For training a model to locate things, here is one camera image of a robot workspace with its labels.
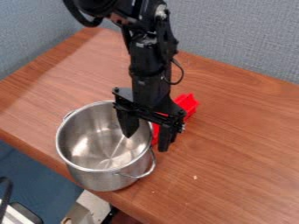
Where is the white object under table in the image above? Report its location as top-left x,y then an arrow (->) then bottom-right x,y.
60,190 -> 111,224

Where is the metal pot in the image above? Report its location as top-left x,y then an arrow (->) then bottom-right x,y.
55,101 -> 157,192

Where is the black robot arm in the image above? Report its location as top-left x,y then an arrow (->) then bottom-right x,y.
62,0 -> 187,152

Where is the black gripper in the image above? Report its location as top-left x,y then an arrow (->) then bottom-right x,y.
113,70 -> 187,152

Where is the black and white equipment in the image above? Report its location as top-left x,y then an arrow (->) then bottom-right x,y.
0,177 -> 44,224

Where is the red star-shaped block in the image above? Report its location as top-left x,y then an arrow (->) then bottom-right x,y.
153,93 -> 201,145

